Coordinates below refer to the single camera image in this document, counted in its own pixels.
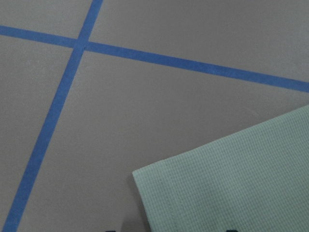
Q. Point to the olive green long-sleeve shirt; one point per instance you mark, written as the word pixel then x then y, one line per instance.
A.
pixel 255 180

